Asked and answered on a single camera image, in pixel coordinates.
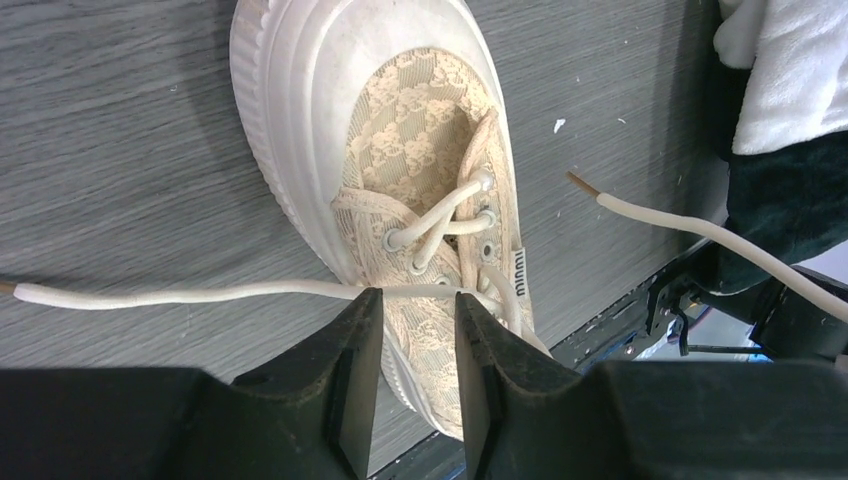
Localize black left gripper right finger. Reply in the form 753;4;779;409
455;294;847;479

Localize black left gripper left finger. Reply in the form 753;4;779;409
1;288;383;479

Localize beige sneaker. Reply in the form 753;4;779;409
0;0;848;442

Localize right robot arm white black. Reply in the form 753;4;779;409
646;242;847;368

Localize black white checkered pillow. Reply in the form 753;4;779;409
706;1;847;264

